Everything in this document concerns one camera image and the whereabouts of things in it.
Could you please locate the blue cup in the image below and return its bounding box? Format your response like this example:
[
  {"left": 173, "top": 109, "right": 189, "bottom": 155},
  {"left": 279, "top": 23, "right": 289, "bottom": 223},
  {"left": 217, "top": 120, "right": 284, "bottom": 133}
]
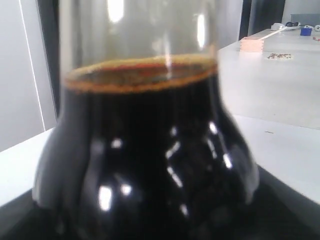
[{"left": 300, "top": 26, "right": 313, "bottom": 37}]

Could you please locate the dark soy sauce bottle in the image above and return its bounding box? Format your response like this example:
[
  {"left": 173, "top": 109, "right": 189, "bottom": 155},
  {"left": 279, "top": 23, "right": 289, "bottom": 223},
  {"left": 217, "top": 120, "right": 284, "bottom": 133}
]
[{"left": 32, "top": 0, "right": 260, "bottom": 240}]

